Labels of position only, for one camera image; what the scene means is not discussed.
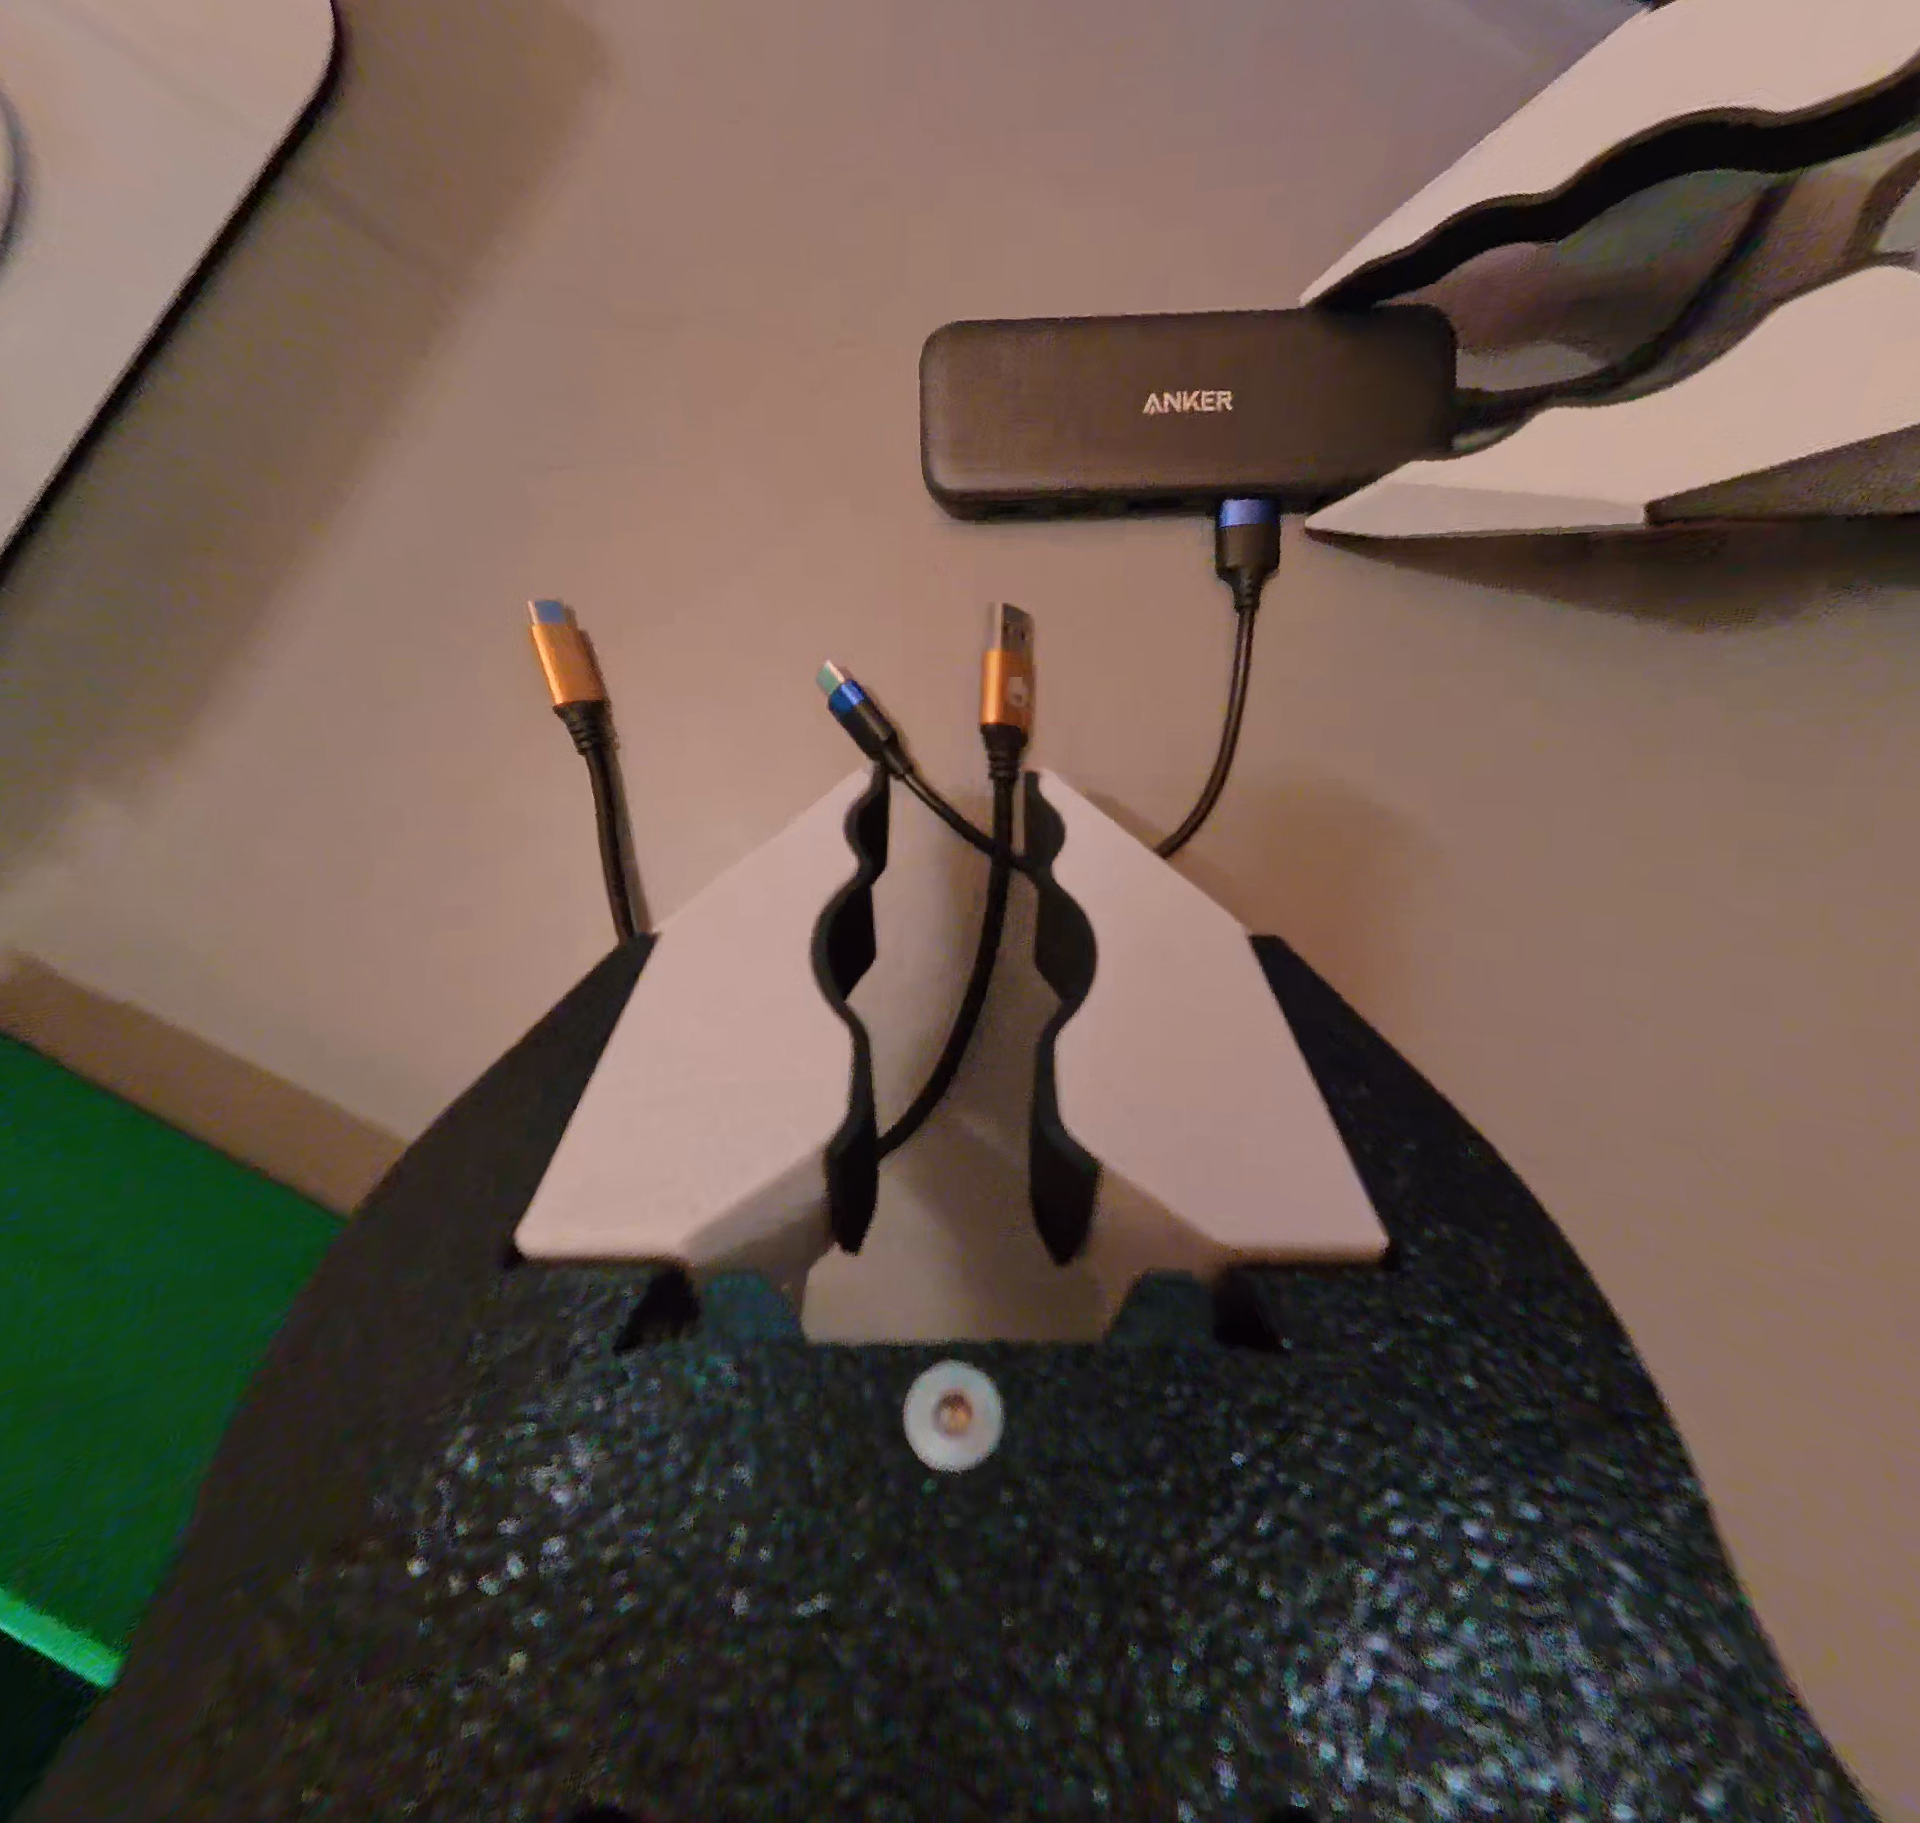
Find black usb cable blue plugs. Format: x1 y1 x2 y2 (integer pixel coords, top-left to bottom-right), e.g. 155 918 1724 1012
814 494 1283 864

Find white rounded tray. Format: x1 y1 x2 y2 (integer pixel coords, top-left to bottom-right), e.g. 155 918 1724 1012
0 0 342 557

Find green plastic bin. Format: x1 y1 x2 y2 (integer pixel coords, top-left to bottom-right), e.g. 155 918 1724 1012
0 1035 350 1689

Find black usb hub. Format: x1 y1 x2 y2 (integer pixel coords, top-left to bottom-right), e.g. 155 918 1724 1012
918 304 1459 522

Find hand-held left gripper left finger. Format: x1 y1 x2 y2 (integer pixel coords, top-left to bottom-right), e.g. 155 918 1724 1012
514 764 896 1272

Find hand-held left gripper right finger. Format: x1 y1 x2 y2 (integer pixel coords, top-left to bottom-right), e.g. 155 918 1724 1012
1018 769 1390 1272

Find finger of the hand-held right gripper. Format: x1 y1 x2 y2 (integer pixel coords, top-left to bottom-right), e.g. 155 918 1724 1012
1304 0 1920 356
1304 257 1920 541

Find black usb cable orange plugs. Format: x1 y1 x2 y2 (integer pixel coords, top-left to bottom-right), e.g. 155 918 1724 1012
526 594 1043 1179

